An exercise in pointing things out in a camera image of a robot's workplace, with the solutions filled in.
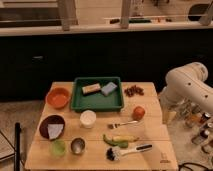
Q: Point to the orange plastic bowl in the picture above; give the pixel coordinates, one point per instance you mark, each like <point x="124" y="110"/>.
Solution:
<point x="57" y="97"/>

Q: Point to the black metal stand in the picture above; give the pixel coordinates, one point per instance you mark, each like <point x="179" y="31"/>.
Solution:
<point x="16" y="155"/>

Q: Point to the yellow corn cob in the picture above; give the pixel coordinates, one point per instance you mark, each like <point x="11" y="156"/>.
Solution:
<point x="128" y="138"/>

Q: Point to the grey folded cloth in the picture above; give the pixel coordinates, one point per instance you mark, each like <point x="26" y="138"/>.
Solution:
<point x="54" y="130"/>

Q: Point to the blue-grey sponge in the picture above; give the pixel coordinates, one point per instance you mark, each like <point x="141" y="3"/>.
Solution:
<point x="109" y="88"/>

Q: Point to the green chili pepper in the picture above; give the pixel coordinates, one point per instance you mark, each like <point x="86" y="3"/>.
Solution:
<point x="121" y="144"/>

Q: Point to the silver fork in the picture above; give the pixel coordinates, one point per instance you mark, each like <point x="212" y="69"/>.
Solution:
<point x="116" y="125"/>

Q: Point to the white paper cup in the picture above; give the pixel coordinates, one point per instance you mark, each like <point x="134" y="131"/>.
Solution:
<point x="88" y="118"/>

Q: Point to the tan wooden block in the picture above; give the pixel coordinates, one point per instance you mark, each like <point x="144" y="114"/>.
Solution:
<point x="91" y="88"/>

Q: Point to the dark brown bowl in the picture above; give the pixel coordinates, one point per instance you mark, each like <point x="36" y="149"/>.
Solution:
<point x="53" y="119"/>

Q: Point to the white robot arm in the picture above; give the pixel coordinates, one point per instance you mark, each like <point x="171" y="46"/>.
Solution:
<point x="186" y="83"/>

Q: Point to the green plastic cup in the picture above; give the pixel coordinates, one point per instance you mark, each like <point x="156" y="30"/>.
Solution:
<point x="58" y="148"/>

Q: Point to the green plastic tray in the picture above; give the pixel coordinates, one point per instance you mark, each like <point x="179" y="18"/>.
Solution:
<point x="96" y="101"/>

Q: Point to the red apple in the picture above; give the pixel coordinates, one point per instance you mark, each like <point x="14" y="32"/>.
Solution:
<point x="138" y="113"/>

